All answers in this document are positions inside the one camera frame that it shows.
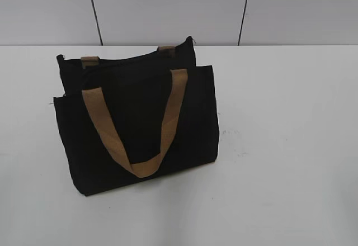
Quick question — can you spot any black canvas tote bag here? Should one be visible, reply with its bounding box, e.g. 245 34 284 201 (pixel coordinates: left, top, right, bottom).
54 37 219 196

